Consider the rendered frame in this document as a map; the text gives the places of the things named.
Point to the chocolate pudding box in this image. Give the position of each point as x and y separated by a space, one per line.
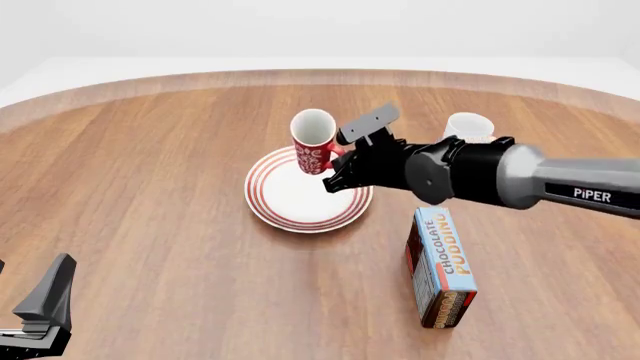
442 262

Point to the silver and black right arm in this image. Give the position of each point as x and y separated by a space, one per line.
525 176

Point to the red patterned mug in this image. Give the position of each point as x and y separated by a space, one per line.
310 161

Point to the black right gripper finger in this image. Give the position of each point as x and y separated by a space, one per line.
342 180
342 160

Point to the white plate with red rings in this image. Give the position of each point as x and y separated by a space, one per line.
295 198

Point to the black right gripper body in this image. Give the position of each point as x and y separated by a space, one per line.
382 165

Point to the white mug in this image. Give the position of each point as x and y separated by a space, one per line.
467 125

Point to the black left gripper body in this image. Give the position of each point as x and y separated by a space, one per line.
35 341

